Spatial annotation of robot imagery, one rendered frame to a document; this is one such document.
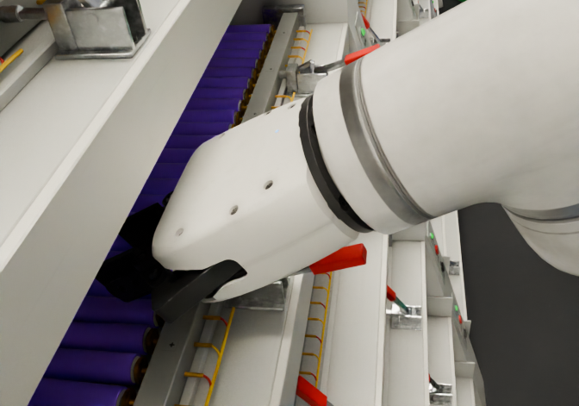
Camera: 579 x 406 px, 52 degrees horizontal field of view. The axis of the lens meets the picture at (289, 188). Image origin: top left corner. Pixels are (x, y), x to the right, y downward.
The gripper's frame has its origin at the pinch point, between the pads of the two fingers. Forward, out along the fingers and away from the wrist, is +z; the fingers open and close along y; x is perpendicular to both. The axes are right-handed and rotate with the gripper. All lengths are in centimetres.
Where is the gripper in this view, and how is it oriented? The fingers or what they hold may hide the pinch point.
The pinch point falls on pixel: (141, 252)
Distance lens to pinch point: 38.5
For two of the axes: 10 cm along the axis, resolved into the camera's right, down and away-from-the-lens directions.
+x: 5.8, 6.8, 4.6
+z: -8.0, 3.6, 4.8
